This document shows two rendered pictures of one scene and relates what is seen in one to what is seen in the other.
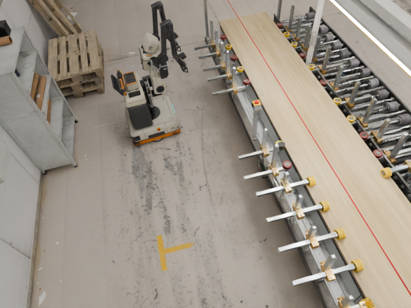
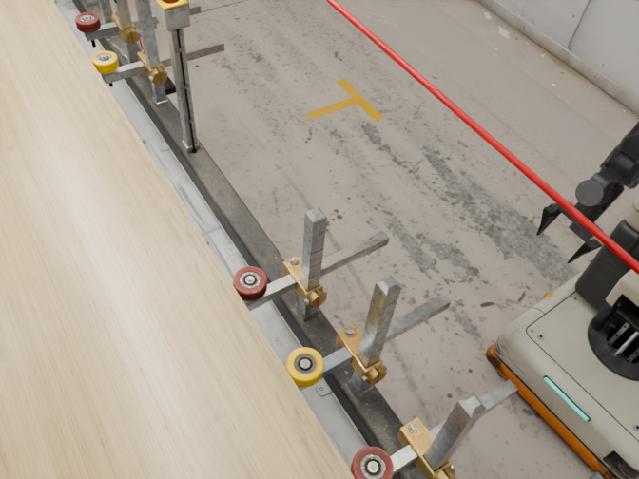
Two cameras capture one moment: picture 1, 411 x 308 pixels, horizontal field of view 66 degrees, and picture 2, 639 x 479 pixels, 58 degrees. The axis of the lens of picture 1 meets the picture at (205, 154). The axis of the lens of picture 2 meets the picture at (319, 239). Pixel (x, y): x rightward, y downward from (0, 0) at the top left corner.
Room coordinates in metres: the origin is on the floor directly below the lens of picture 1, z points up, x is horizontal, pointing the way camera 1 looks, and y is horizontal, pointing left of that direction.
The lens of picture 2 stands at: (3.63, -0.82, 2.03)
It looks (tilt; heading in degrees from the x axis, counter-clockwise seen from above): 51 degrees down; 151
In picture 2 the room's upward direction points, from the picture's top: 6 degrees clockwise
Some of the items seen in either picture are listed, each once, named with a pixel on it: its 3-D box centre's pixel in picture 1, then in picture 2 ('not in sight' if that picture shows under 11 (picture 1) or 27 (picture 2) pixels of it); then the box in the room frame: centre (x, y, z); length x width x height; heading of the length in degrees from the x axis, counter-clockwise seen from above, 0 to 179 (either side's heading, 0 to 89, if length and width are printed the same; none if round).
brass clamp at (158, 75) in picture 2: (264, 150); (152, 67); (1.89, -0.58, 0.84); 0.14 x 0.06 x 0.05; 8
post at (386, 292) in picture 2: (227, 68); (371, 345); (3.15, -0.40, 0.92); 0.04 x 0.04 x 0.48; 8
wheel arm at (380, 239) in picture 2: (230, 90); (319, 269); (2.86, -0.39, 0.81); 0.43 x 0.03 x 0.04; 98
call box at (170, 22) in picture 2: (256, 105); (172, 11); (2.17, -0.54, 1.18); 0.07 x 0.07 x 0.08; 8
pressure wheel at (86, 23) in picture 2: (286, 167); (90, 31); (1.64, -0.73, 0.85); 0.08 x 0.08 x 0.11
